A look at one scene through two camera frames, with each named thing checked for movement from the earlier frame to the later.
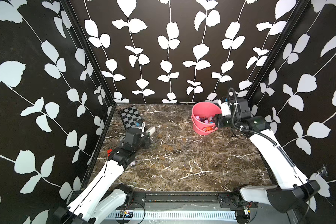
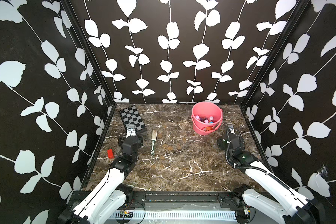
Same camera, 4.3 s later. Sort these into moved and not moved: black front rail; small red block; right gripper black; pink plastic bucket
Moved: right gripper black
Not moved: black front rail; small red block; pink plastic bucket
